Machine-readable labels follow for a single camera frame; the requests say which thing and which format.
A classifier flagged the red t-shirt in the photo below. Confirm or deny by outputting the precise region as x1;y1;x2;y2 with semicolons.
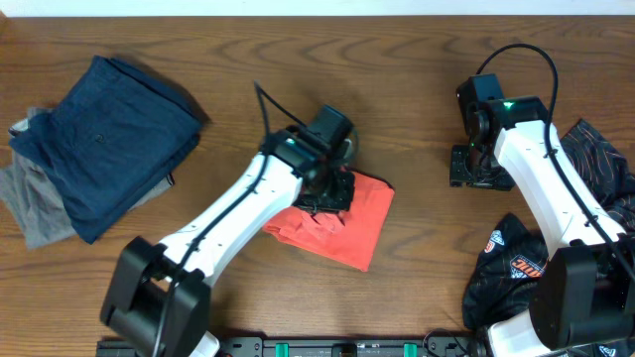
263;172;395;272

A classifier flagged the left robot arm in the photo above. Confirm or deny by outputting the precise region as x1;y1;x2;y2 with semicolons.
100;105;354;356

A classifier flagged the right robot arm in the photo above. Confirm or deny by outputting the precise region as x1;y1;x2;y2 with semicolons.
449;74;634;356

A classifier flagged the black orange patterned jersey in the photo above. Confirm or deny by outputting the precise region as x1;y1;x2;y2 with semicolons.
462;119;634;356

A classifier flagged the folded navy blue garment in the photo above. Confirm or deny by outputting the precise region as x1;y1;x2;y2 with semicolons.
9;56;202;244

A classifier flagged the folded grey garment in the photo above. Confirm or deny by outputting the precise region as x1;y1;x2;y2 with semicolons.
1;108;187;249

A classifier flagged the right black cable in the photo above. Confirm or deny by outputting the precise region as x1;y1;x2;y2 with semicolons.
474;42;635;279

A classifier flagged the black cable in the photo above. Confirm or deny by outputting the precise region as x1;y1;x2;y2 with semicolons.
474;42;635;279
148;79;309;357

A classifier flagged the left black cable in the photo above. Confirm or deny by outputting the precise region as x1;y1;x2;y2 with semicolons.
148;79;309;357

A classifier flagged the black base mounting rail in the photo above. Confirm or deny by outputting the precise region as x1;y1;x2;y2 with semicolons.
95;329;492;357

